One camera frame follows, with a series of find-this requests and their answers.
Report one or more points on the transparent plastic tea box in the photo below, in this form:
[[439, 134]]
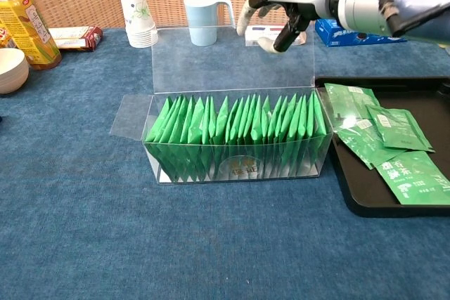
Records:
[[309, 170]]

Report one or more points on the blue cookie box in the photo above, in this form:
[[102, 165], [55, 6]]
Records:
[[337, 36]]

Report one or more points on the white box red blue print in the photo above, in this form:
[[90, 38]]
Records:
[[251, 38]]

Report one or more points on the green tea sachet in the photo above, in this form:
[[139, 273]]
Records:
[[415, 180], [346, 98], [400, 128], [358, 142]]

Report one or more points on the row of green tea sachets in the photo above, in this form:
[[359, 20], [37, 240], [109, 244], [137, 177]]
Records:
[[190, 128]]

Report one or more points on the black plastic tray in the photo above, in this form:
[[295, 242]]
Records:
[[355, 187]]

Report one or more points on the yellow label tea bottle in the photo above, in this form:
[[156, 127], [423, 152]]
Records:
[[24, 26]]

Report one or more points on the stack of paper cups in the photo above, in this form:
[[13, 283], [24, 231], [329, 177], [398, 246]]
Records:
[[139, 15]]

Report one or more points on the white brown biscuit packet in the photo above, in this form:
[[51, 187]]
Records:
[[75, 38]]

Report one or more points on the blue tablecloth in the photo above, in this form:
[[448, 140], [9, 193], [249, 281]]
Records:
[[175, 244]]

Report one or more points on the gold snack bag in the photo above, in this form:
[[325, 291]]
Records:
[[5, 34]]

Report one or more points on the cream bowl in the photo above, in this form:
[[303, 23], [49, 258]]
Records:
[[10, 71]]

